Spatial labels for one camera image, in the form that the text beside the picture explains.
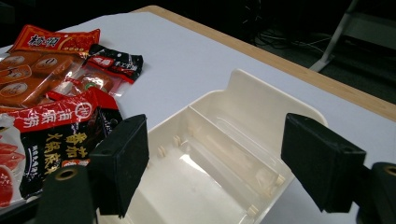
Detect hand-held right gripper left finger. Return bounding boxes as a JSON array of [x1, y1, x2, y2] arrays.
[[87, 113, 150, 218]]

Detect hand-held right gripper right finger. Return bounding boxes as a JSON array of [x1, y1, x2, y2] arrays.
[[280, 112, 367, 214]]

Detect black red soup base packet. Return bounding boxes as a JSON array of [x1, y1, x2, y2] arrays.
[[0, 87, 124, 209]]

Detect small black red clear packet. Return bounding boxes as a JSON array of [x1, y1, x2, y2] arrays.
[[53, 43, 145, 98]]

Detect cream plastic storage box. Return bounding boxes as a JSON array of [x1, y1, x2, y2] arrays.
[[96, 68, 329, 224]]

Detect red packet of brown snacks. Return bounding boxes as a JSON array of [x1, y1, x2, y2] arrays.
[[0, 23, 102, 114]]

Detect white table sheet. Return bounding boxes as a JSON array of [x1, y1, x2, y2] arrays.
[[0, 11, 396, 224]]

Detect white metal stand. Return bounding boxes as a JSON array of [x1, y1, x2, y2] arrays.
[[309, 0, 396, 73]]

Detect black floor cables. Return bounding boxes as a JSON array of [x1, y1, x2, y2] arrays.
[[253, 26, 332, 55]]

